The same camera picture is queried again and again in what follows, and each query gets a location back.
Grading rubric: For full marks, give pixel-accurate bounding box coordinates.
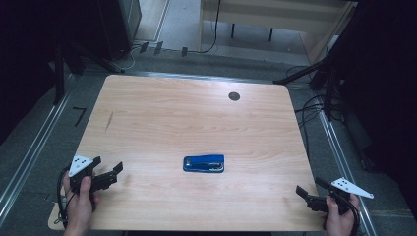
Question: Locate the black hanging cable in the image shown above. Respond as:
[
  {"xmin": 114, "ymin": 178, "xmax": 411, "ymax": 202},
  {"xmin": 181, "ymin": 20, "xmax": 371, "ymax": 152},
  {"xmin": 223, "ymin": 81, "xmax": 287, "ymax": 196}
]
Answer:
[{"xmin": 188, "ymin": 0, "xmax": 223, "ymax": 55}]

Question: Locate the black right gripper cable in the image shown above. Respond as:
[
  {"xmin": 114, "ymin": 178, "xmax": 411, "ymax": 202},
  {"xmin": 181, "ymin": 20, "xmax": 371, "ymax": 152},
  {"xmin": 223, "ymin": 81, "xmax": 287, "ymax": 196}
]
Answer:
[{"xmin": 340, "ymin": 196, "xmax": 362, "ymax": 236}]

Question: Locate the black cabinet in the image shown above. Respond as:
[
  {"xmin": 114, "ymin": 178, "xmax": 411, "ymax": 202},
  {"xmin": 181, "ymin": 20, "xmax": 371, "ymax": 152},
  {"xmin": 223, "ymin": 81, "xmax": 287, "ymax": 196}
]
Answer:
[{"xmin": 97, "ymin": 0, "xmax": 143, "ymax": 62}]

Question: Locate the light wooden desk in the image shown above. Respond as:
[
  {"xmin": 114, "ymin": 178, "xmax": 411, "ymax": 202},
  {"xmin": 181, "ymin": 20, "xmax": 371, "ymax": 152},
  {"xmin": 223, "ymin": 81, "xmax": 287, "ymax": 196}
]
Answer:
[{"xmin": 198, "ymin": 0, "xmax": 359, "ymax": 66}]

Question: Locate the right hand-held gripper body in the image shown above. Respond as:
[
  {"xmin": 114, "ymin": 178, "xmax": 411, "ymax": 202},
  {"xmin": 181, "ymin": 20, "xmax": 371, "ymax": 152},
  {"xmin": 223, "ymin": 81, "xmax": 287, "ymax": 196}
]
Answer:
[{"xmin": 306, "ymin": 177, "xmax": 375, "ymax": 216}]

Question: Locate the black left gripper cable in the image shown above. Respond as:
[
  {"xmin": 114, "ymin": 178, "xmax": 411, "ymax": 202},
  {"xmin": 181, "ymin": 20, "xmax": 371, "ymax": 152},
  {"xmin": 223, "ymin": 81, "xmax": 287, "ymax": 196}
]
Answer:
[{"xmin": 55, "ymin": 166, "xmax": 72, "ymax": 231}]

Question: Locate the dark curtain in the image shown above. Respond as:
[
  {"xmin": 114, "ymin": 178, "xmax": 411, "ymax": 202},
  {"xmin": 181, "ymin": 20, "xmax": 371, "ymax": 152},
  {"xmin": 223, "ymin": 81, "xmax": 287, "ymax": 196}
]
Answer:
[
  {"xmin": 0, "ymin": 0, "xmax": 101, "ymax": 146},
  {"xmin": 337, "ymin": 0, "xmax": 417, "ymax": 212}
]

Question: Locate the white floor cable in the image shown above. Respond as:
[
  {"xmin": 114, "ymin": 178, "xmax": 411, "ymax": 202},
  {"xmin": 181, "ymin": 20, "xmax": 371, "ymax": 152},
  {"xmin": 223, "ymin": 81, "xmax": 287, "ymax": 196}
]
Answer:
[{"xmin": 119, "ymin": 44, "xmax": 143, "ymax": 73}]

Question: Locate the person's left hand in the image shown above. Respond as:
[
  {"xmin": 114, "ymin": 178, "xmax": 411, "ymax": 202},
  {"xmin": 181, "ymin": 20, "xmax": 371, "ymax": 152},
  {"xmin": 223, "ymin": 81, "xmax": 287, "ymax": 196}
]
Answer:
[{"xmin": 62, "ymin": 173, "xmax": 99, "ymax": 231}]

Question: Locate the bundle of black floor cables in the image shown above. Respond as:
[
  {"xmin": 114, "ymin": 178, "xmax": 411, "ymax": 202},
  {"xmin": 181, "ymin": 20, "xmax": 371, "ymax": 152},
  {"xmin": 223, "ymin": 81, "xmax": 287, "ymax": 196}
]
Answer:
[{"xmin": 285, "ymin": 64, "xmax": 346, "ymax": 159}]

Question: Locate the black metal stand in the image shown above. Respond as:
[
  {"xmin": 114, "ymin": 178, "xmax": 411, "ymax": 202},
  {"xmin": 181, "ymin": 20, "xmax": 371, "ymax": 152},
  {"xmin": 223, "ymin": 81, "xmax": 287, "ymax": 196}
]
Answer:
[
  {"xmin": 53, "ymin": 38, "xmax": 126, "ymax": 106},
  {"xmin": 272, "ymin": 0, "xmax": 365, "ymax": 123}
]

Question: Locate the blue stapler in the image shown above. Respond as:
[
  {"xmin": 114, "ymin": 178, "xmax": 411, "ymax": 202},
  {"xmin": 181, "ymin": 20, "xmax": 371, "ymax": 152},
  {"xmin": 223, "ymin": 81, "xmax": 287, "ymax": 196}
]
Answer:
[{"xmin": 182, "ymin": 153, "xmax": 226, "ymax": 174}]

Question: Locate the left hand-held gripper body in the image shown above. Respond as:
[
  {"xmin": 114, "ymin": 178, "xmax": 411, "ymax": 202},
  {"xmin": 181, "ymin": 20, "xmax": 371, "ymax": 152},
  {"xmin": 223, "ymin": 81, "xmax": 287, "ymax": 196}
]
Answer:
[{"xmin": 68, "ymin": 154, "xmax": 119, "ymax": 195}]

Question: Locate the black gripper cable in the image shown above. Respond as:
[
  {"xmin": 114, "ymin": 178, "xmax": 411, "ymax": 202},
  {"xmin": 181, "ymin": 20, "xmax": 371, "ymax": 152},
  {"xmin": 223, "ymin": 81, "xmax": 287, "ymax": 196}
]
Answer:
[
  {"xmin": 340, "ymin": 196, "xmax": 362, "ymax": 236},
  {"xmin": 55, "ymin": 166, "xmax": 72, "ymax": 231}
]

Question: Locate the person's right hand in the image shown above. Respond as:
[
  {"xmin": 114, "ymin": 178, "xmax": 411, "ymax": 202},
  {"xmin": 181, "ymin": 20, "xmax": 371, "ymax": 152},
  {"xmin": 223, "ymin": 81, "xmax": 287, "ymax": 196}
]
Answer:
[{"xmin": 323, "ymin": 194, "xmax": 361, "ymax": 236}]

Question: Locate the metal floor rail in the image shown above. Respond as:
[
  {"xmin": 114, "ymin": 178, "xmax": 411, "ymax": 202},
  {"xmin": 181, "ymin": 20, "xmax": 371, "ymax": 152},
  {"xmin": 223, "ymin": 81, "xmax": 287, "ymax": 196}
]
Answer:
[
  {"xmin": 319, "ymin": 109, "xmax": 379, "ymax": 236},
  {"xmin": 124, "ymin": 70, "xmax": 277, "ymax": 86},
  {"xmin": 0, "ymin": 73, "xmax": 77, "ymax": 228}
]

